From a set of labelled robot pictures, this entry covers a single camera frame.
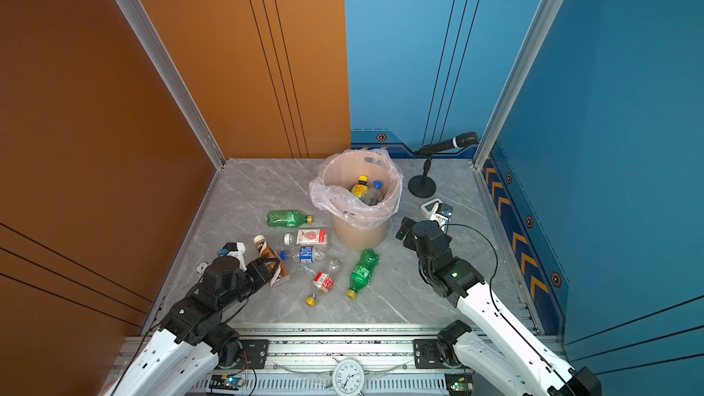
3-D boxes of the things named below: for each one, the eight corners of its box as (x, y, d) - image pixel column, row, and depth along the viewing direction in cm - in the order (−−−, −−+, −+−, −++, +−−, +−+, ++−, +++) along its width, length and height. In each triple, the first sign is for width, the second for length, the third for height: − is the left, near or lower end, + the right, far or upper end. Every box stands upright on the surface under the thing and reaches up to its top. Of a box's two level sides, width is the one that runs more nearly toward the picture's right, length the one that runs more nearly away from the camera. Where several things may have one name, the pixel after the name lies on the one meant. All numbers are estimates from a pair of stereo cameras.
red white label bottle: (285, 247, 96) (282, 241, 92) (288, 235, 99) (285, 229, 95) (327, 247, 96) (325, 241, 92) (328, 235, 99) (327, 229, 95)
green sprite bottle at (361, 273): (343, 295, 85) (342, 289, 81) (364, 253, 94) (364, 246, 90) (358, 302, 83) (358, 297, 79) (378, 260, 92) (379, 253, 88)
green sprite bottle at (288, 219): (269, 230, 100) (265, 222, 96) (272, 218, 104) (268, 210, 100) (312, 230, 100) (310, 222, 96) (314, 218, 104) (312, 210, 100)
